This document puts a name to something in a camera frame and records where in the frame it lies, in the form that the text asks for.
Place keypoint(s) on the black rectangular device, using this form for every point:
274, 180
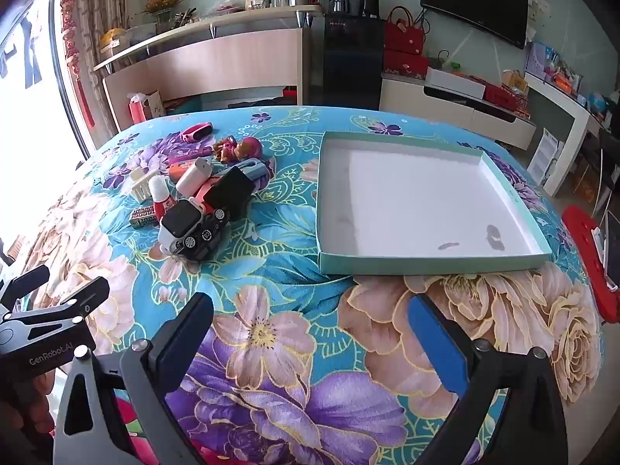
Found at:
227, 191

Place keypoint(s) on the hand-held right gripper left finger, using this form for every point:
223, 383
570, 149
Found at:
186, 344

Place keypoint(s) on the white tube with red label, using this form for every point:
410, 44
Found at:
159, 198

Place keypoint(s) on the red gift box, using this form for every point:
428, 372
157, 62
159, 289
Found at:
404, 65

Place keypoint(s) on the red handbag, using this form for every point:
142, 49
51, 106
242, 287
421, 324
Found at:
404, 34

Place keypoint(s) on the white plastic card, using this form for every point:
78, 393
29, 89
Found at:
193, 177

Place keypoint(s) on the person's left hand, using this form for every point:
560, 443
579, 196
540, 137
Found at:
38, 404

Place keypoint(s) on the shallow teal cardboard box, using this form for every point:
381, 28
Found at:
411, 193

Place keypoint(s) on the red flat box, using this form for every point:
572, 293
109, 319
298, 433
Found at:
501, 97

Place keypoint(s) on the pink smart band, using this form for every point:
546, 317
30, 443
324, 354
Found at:
196, 131

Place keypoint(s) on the purple desk organizer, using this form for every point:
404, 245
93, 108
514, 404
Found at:
536, 60

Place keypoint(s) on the yellow item on counter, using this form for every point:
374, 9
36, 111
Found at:
114, 36

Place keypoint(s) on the white printed carton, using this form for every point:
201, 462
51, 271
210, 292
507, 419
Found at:
547, 152

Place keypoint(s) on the wooden bar counter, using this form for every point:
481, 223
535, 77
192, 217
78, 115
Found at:
218, 58

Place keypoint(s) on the pink toy pup figure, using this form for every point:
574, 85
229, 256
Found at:
240, 147

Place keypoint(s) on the red plastic stool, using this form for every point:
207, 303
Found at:
588, 261

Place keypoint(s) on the yellow flowers in vase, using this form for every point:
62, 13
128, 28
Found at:
164, 7

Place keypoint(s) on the red hanging decoration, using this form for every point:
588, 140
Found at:
72, 53

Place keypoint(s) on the white television cabinet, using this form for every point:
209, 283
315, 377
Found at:
460, 114

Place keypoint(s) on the wall television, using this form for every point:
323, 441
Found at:
474, 7

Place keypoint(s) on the white flat box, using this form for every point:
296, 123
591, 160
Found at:
455, 82

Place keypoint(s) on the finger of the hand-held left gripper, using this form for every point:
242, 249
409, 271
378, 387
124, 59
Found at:
72, 296
26, 281

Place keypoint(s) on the cream plastic hair clip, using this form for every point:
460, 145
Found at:
143, 184

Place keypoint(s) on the small patterned box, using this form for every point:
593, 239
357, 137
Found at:
143, 216

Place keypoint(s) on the white paper bag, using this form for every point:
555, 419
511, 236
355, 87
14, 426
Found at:
156, 104

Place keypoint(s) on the white desk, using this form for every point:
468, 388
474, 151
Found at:
566, 106

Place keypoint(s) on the black water dispenser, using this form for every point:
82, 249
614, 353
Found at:
351, 48

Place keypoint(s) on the floral blanket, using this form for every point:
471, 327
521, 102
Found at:
290, 276

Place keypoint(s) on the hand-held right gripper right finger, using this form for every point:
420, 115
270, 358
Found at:
436, 344

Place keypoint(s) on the patterned curtain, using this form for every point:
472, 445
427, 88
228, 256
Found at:
99, 9

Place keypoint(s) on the black chair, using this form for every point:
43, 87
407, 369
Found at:
600, 169

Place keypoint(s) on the black toy car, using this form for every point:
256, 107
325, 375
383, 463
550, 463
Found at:
206, 238

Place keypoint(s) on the red gift bag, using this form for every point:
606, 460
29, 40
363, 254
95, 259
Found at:
138, 109

